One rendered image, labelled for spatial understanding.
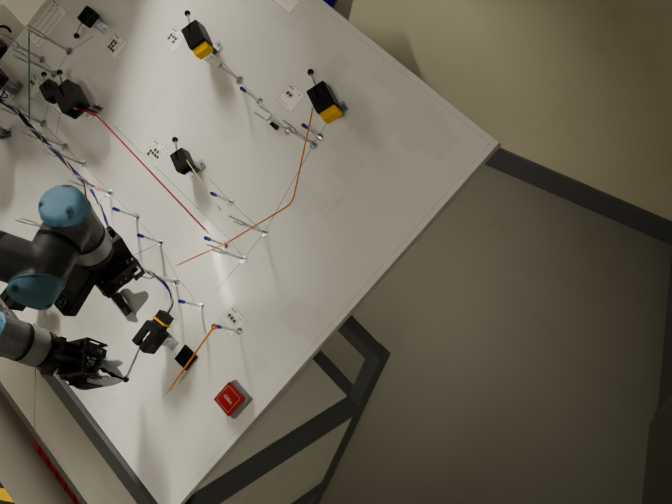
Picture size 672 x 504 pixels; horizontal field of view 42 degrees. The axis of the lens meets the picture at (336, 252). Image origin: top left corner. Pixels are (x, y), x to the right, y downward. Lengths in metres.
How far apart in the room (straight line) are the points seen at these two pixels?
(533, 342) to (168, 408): 2.18
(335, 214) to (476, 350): 1.93
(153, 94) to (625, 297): 2.75
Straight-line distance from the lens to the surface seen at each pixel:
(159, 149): 2.03
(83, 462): 2.32
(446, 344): 3.59
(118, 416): 1.98
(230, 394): 1.79
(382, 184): 1.76
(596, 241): 4.47
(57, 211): 1.42
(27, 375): 2.41
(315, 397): 2.23
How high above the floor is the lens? 2.56
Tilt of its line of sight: 43 degrees down
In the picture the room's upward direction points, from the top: 20 degrees clockwise
